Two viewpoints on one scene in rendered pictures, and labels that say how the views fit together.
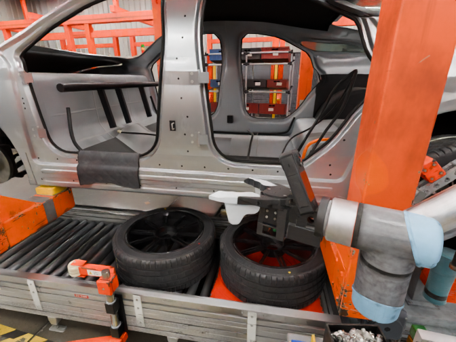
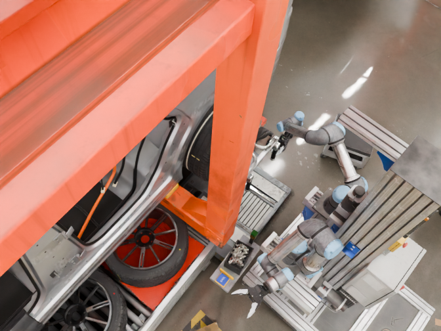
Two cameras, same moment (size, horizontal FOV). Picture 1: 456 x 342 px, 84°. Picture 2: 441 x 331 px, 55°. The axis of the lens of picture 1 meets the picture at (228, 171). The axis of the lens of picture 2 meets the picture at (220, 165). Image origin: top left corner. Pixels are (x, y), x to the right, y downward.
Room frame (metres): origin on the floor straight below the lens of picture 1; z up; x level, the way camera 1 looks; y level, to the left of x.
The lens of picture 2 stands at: (0.48, 0.51, 3.59)
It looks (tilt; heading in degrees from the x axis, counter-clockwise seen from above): 61 degrees down; 292
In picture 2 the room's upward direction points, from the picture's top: 7 degrees clockwise
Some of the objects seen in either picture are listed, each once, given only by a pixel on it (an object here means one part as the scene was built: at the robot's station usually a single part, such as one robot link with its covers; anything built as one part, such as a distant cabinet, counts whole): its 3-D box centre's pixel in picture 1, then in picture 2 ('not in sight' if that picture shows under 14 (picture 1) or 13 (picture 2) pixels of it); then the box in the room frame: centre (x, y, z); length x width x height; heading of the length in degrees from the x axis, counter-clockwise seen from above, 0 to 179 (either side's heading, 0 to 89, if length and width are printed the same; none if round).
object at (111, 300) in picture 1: (112, 308); not in sight; (1.02, 0.61, 0.30); 0.09 x 0.05 x 0.50; 80
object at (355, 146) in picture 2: not in sight; (348, 142); (0.22, -2.10, 0.17); 0.43 x 0.36 x 0.34; 5
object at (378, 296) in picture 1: (379, 277); (277, 279); (0.36, -0.27, 1.11); 0.11 x 0.08 x 0.11; 150
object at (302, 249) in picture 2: not in sight; (296, 247); (0.32, -0.55, 0.98); 0.13 x 0.12 x 0.14; 150
